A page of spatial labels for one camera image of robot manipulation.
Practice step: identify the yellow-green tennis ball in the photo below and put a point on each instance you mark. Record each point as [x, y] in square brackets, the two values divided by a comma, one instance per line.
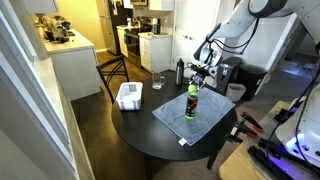
[192, 88]
[190, 116]

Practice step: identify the white framed window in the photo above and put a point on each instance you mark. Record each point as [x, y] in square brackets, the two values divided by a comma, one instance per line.
[30, 110]

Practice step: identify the red black tennis ball can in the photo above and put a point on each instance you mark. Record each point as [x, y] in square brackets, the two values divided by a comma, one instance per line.
[191, 103]

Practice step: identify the black metal chair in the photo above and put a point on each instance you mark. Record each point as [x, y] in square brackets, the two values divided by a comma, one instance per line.
[111, 71]

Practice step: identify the white upper kitchen cabinet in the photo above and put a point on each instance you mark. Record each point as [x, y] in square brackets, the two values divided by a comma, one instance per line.
[40, 6]

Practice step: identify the orange black clamp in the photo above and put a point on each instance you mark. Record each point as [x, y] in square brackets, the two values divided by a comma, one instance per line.
[245, 130]
[251, 120]

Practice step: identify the black kitchen stove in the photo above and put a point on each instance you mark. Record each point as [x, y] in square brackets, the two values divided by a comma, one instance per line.
[133, 46]

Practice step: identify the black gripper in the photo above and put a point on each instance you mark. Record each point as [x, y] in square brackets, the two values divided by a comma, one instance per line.
[200, 72]

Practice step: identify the clear glass mug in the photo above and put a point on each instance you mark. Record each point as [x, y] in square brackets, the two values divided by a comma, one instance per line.
[156, 81]

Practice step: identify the dark refrigerator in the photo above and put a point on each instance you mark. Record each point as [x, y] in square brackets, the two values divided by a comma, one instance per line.
[111, 23]

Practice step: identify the white lower cabinet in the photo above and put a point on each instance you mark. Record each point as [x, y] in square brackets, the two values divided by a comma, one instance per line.
[155, 53]

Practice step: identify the small white bin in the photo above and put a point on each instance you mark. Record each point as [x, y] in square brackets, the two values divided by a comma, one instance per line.
[236, 92]

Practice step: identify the black water bottle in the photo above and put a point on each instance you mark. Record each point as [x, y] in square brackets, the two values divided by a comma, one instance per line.
[179, 73]

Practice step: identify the black trash bin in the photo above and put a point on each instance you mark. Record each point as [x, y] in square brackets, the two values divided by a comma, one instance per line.
[251, 80]

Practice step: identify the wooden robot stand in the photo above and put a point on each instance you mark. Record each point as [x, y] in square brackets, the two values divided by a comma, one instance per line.
[236, 163]

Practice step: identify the black box appliance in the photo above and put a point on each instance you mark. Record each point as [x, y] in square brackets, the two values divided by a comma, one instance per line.
[228, 73]

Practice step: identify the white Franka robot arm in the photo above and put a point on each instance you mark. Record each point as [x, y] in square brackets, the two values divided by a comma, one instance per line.
[233, 23]

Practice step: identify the white plastic container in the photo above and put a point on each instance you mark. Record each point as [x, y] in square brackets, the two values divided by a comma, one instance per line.
[129, 98]

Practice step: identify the light blue towel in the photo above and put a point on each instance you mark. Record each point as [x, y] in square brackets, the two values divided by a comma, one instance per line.
[213, 106]

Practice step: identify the round black table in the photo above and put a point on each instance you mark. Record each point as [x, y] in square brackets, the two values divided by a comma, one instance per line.
[140, 133]

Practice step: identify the white kitchen counter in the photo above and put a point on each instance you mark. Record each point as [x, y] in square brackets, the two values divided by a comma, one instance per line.
[75, 66]

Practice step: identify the white door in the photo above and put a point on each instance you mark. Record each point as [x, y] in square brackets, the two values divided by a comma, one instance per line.
[193, 30]

